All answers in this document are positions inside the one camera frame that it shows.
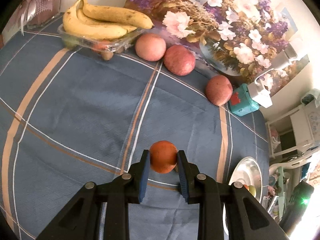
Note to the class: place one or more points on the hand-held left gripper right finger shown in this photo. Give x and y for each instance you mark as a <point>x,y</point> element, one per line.
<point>183,180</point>

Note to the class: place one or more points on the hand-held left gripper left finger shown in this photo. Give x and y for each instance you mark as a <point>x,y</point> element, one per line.
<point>144,177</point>

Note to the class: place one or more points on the orange tangerine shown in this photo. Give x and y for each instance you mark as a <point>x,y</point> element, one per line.
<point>163,156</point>
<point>246,187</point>

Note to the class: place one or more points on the large green mango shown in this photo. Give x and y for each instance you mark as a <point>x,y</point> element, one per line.
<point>253,191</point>

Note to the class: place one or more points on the round metal plate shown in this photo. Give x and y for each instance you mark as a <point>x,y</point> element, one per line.
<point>246,170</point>

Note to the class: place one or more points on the white cutout chair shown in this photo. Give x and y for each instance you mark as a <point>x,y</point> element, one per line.
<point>292,162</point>

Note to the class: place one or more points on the white shelf unit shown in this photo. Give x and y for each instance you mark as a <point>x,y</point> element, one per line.
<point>295,127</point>

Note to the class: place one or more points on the blue plaid tablecloth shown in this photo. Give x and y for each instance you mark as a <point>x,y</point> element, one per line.
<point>75,117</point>

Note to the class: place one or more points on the teal plastic box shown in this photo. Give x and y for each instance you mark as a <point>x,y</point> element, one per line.
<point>241,103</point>

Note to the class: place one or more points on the large red apple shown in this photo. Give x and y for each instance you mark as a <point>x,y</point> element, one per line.
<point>219,90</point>

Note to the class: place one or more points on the small brown fruit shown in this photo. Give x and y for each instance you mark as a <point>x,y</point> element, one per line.
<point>107,55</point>

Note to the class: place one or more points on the pale pink apple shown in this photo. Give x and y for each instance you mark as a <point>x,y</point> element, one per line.
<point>150,47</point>

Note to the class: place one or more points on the clear plastic container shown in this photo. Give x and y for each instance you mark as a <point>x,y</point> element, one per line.
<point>110,43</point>

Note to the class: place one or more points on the white plug adapter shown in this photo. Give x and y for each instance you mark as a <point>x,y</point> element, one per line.
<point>283,60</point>

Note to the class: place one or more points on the bunch of yellow bananas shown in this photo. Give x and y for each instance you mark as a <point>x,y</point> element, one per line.
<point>100,22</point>

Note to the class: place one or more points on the floral painting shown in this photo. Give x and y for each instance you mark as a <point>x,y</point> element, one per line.
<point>225,22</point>

